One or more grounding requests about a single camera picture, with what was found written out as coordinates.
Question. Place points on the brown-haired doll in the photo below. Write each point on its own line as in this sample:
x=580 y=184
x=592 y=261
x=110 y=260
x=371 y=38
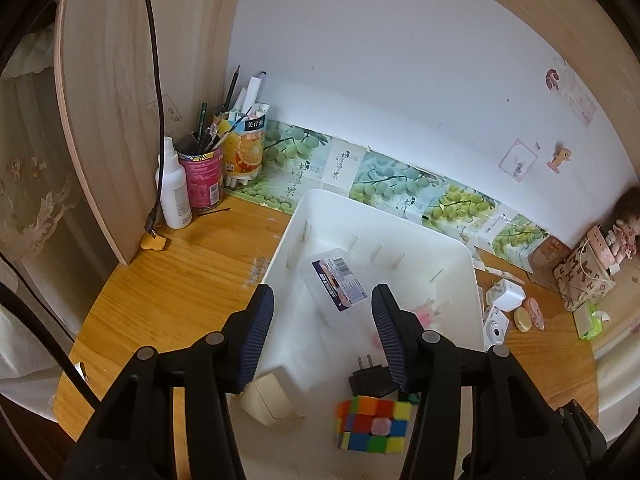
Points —
x=625 y=230

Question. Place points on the pink pen can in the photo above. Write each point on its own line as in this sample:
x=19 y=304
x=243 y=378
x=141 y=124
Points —
x=202 y=180

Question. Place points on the white plastic storage tray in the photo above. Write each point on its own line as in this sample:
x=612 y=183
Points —
x=320 y=355

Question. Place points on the beige envelope-shaped box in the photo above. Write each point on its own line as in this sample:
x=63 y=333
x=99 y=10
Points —
x=272 y=397

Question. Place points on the pink wall note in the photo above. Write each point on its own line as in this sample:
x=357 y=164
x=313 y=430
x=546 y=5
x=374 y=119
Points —
x=518 y=157

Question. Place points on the wooden side panel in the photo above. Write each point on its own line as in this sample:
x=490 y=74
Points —
x=115 y=110

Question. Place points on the silver compact camera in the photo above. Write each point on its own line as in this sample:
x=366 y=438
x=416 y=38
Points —
x=497 y=330

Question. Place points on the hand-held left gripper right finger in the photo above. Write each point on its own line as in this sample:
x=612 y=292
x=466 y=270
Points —
x=392 y=340

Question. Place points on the white marker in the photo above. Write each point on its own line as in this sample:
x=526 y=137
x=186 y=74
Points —
x=252 y=92

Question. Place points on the letter-print fabric bag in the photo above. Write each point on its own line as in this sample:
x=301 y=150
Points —
x=582 y=280

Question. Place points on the colourful puzzle cube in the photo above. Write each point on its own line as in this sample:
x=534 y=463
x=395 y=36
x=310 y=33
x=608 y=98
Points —
x=375 y=425

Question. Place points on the grape print cardboard strip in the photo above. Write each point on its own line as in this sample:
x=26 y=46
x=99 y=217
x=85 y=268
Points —
x=390 y=185

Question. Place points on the pink white sticker strip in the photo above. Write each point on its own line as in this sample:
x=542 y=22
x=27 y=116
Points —
x=575 y=90

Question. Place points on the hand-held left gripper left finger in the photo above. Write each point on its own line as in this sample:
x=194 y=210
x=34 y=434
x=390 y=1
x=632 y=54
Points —
x=256 y=340

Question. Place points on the pink toy figure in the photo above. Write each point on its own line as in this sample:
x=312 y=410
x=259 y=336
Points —
x=536 y=312

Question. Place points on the clear box with blue label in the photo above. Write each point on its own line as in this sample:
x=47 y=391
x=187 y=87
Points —
x=335 y=285

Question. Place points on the small pink white trinket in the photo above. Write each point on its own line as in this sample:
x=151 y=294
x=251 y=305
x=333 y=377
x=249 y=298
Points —
x=430 y=314

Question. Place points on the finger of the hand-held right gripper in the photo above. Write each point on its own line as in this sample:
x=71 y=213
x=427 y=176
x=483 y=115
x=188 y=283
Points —
x=585 y=435

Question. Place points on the white paper strip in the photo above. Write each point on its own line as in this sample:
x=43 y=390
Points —
x=500 y=272

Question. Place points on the orange-print carton pen holder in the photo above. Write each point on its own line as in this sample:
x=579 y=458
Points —
x=245 y=152

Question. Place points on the white spray bottle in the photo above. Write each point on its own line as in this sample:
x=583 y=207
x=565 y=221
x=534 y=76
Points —
x=174 y=190

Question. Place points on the white charger adapter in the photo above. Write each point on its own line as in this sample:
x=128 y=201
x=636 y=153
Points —
x=505 y=297

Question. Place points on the black charger plug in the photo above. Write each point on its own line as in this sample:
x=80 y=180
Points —
x=367 y=382

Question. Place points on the lace curtain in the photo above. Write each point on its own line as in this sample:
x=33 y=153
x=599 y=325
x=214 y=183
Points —
x=35 y=200

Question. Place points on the brown cardboard with red drawing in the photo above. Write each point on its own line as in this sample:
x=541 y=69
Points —
x=547 y=260

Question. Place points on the black hair pin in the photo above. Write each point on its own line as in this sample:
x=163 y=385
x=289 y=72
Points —
x=214 y=211

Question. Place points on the pony wall sticker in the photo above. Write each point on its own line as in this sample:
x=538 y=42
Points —
x=560 y=157

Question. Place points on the pink belt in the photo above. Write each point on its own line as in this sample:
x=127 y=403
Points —
x=600 y=245

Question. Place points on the green tissue pack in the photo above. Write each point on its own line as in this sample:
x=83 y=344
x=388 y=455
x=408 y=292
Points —
x=590 y=322

